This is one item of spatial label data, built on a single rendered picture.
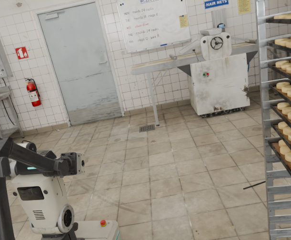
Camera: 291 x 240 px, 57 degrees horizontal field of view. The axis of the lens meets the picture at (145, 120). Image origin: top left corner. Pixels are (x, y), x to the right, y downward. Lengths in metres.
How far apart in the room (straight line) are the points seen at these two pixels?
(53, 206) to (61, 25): 3.83
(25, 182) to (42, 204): 0.15
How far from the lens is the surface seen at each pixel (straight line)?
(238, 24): 5.08
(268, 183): 1.51
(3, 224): 1.13
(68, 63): 5.05
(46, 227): 1.72
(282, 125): 1.30
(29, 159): 1.21
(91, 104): 5.11
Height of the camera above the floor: 1.48
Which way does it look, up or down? 19 degrees down
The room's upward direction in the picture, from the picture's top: 12 degrees counter-clockwise
